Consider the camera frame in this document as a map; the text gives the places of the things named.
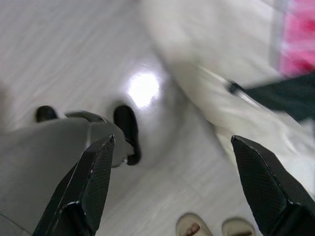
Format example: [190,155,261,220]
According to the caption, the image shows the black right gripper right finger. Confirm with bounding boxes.
[230,135,315,236]

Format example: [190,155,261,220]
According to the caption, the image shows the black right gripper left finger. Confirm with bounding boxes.
[31,134,116,236]

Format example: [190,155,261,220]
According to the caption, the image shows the cream house slipper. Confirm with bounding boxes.
[221,217,255,236]
[176,212,212,236]

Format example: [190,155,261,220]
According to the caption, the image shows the bright pink item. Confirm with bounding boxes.
[277,0,315,78]

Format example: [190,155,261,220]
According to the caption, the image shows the white patterned duvet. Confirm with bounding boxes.
[140,0,315,187]

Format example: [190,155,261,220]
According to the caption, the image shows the teal upholstered bed frame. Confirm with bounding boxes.
[236,73,315,122]

